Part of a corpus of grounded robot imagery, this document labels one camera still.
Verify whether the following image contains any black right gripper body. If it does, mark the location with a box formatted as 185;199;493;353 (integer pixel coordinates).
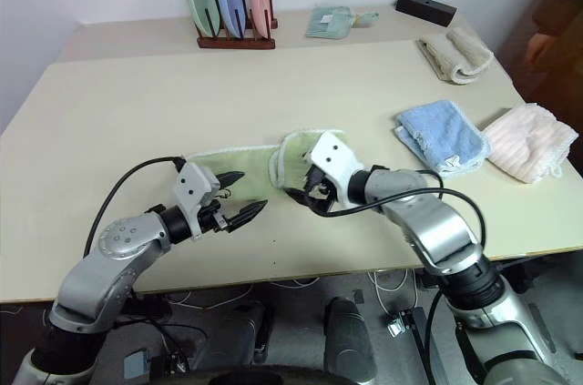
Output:
302;166;342;212

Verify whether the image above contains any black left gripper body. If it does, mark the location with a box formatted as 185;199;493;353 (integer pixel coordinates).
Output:
198;174;231;235

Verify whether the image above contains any light green towel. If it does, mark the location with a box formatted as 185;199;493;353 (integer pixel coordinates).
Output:
186;128;353;202

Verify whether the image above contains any blue folded towel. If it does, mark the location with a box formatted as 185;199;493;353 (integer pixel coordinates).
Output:
393;99;494;177

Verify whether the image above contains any teal folded towel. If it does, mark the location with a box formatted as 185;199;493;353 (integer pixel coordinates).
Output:
304;4;361;40

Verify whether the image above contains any beige folded towel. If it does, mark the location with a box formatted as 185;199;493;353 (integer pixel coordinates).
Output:
417;26;495;86

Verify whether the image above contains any pink folded towel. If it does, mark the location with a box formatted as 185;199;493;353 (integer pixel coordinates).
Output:
481;102;580;186

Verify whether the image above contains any dark rounded shape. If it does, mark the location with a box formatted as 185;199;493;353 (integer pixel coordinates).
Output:
199;299;275;369
324;296;377;378

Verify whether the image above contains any dark wooden plate rack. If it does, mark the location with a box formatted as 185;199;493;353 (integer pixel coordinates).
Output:
195;0;279;51

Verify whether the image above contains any small pale green cloth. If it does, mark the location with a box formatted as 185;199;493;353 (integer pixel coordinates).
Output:
353;10;381;29

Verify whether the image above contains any small metal plug box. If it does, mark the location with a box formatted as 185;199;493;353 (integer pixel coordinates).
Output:
386;310;410;338

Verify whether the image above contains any small blue-grey box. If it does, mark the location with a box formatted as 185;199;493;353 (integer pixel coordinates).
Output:
123;350;152;380

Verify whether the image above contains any black rectangular box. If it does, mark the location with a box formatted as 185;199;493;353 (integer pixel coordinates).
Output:
394;0;458;28

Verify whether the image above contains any person in dark clothes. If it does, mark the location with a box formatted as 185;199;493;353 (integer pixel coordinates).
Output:
525;0;583;109

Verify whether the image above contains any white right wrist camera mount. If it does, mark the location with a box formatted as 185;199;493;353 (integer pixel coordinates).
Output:
309;131;366;212

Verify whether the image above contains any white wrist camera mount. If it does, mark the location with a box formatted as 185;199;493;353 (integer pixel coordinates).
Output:
309;131;366;212
174;160;220;241

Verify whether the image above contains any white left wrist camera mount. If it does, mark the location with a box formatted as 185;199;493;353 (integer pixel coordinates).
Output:
174;160;220;241

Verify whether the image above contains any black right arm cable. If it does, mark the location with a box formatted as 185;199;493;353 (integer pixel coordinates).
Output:
318;168;489;263

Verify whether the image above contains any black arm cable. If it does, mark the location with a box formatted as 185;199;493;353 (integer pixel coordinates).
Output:
83;156;184;259
318;168;489;263

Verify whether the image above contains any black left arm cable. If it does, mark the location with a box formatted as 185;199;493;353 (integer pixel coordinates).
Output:
83;156;184;259

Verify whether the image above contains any white floor cable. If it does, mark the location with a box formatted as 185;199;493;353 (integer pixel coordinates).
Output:
267;268;421;314

